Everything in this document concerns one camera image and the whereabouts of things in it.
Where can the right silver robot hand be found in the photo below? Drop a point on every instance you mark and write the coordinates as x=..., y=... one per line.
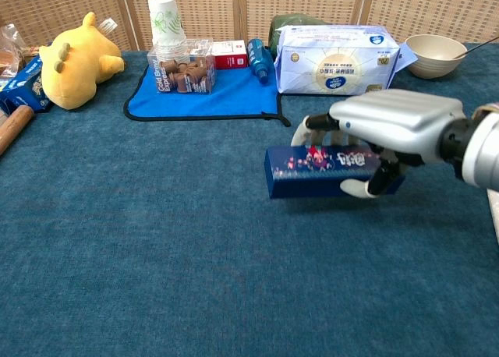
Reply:
x=397, y=119

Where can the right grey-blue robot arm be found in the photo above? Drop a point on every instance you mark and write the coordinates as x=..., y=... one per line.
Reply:
x=481, y=150

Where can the beige bowl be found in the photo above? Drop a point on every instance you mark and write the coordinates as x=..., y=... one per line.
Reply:
x=432, y=66

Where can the white and blue tissue pack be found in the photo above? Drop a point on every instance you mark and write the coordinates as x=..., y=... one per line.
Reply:
x=335, y=61

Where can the clear bag with white garment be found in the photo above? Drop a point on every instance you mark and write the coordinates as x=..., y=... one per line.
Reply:
x=494, y=213

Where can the woven rattan folding screen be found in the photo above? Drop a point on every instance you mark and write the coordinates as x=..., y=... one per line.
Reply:
x=312, y=2

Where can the blue plastic bottle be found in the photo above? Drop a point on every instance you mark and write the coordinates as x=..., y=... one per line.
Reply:
x=259, y=59

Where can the blue cloth with black trim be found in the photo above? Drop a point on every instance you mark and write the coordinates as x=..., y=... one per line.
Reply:
x=234, y=100

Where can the red and white carton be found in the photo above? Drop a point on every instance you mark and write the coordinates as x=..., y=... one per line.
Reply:
x=230, y=59

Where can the clear coffee capsule box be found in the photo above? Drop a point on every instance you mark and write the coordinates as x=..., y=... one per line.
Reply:
x=183, y=76

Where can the white paper cup stack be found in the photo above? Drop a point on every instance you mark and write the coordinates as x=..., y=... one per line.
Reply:
x=165, y=18

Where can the teal fabric table cover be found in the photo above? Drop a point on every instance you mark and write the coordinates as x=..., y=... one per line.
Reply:
x=156, y=216

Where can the yellow plush toy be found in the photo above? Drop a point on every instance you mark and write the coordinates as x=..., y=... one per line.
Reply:
x=78, y=68

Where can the dark blue snack box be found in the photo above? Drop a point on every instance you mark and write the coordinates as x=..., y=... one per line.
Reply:
x=23, y=88

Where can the wooden rolling pin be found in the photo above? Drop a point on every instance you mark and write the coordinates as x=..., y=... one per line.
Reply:
x=15, y=127

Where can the bagged brown pastry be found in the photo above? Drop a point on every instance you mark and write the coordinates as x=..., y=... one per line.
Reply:
x=9, y=57

